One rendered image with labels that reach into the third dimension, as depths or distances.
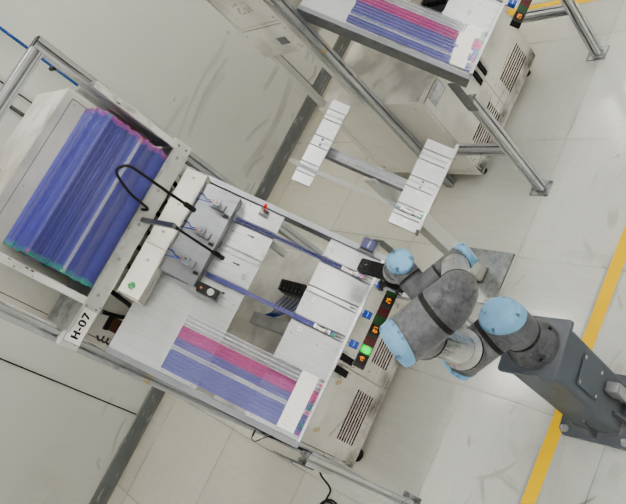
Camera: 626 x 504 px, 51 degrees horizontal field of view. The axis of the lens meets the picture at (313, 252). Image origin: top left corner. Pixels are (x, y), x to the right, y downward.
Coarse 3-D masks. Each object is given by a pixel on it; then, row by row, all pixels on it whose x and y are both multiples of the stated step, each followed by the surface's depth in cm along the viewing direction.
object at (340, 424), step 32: (288, 256) 280; (256, 288) 283; (288, 320) 259; (352, 352) 266; (384, 352) 279; (352, 384) 268; (384, 384) 280; (320, 416) 259; (352, 416) 271; (320, 448) 261; (352, 448) 272
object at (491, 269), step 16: (384, 192) 241; (400, 192) 245; (432, 224) 259; (432, 240) 265; (448, 240) 266; (480, 256) 291; (496, 256) 286; (512, 256) 280; (480, 272) 283; (496, 272) 282; (480, 288) 283; (496, 288) 278
